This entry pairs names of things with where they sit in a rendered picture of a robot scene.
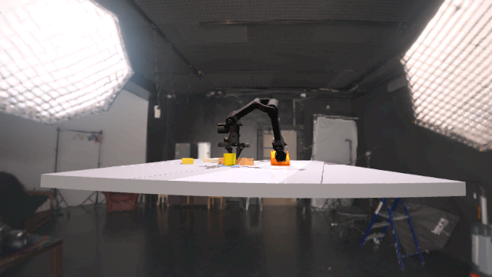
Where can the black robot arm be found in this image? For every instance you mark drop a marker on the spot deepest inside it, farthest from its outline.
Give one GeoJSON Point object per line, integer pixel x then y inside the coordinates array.
{"type": "Point", "coordinates": [272, 109]}

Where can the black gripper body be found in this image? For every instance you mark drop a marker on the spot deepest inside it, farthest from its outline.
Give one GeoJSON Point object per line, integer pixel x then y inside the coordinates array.
{"type": "Point", "coordinates": [234, 139]}

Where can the yellow cup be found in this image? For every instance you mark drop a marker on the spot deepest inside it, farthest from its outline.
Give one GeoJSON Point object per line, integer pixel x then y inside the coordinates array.
{"type": "Point", "coordinates": [229, 159]}

